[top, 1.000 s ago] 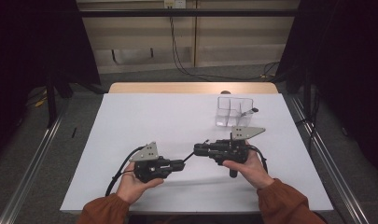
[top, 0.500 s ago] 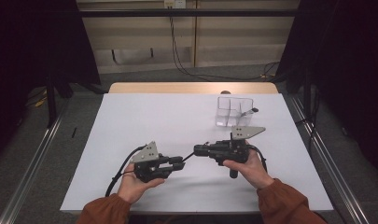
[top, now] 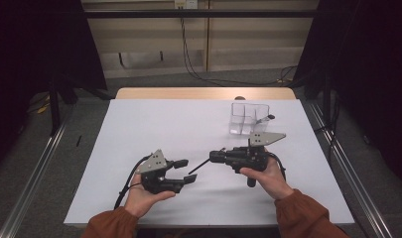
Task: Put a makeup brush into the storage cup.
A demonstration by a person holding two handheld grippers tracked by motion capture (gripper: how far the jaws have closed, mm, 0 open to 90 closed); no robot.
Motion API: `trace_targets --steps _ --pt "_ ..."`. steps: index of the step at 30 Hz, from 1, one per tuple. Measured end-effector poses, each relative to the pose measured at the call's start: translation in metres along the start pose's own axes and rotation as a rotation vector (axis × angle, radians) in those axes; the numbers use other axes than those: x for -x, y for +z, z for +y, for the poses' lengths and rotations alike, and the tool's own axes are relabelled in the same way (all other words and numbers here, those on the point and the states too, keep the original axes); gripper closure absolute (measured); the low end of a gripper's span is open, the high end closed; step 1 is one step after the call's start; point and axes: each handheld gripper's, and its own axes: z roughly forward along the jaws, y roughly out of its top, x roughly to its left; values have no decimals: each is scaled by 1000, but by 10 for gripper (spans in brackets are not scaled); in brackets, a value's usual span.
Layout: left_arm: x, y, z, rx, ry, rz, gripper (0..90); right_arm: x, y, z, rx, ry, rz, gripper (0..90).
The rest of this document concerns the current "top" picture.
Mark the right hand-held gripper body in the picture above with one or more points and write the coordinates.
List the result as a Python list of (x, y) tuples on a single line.
[(251, 158)]

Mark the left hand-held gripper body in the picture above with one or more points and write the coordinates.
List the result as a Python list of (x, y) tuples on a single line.
[(154, 163)]

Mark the thin black makeup brush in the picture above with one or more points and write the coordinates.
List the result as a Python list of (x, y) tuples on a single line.
[(198, 167)]

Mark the clear acrylic organizer box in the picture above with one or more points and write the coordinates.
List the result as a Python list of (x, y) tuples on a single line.
[(241, 115)]

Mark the large black makeup brush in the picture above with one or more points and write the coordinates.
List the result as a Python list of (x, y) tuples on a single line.
[(271, 117)]

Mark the person's right hand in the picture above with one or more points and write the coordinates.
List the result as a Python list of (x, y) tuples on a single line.
[(271, 181)]

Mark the person's left hand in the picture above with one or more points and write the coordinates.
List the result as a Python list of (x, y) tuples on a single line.
[(142, 200)]

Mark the white table sheet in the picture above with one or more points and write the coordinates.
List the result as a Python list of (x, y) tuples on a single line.
[(155, 132)]

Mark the black metal stand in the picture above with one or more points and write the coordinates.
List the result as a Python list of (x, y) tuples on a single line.
[(53, 105)]

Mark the black curtain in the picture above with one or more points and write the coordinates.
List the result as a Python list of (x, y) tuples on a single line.
[(23, 49), (370, 66)]

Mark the black metal crossbar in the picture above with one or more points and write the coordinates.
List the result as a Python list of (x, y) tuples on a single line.
[(139, 13)]

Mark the metal floor rail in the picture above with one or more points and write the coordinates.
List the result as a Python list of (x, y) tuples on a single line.
[(33, 180), (347, 172)]

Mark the white wall socket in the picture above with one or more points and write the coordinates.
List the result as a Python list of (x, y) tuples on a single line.
[(188, 4)]

